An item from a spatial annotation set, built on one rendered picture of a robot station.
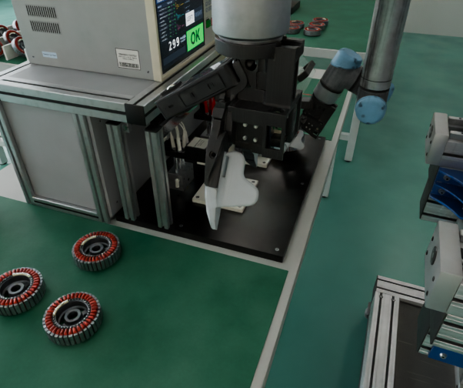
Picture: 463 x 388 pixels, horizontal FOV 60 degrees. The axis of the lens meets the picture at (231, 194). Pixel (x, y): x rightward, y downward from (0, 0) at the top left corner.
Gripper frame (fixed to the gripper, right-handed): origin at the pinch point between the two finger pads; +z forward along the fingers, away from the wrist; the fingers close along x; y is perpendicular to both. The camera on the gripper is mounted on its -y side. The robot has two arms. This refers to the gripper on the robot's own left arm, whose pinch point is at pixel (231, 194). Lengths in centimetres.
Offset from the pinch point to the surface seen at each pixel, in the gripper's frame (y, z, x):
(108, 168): -45, 24, 29
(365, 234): 24, 115, 138
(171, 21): -33, -8, 47
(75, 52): -56, -1, 39
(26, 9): -68, -10, 39
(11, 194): -82, 40, 27
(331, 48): -18, 40, 208
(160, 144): -29.1, 14.0, 29.7
